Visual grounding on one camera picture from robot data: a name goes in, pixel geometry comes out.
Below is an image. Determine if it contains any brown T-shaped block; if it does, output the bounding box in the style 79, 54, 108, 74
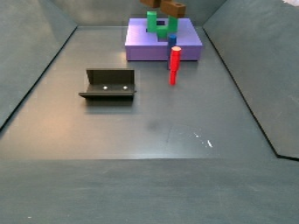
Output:
139, 0, 185, 18

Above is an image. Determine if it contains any red peg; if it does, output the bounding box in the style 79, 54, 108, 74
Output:
169, 46, 181, 86

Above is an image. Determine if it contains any purple base block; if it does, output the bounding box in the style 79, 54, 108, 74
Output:
125, 18, 203, 61

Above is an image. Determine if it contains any blue peg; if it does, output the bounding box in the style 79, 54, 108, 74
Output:
167, 34, 176, 70

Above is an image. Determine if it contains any green U-shaped block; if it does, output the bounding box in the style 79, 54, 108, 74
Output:
145, 11, 179, 39

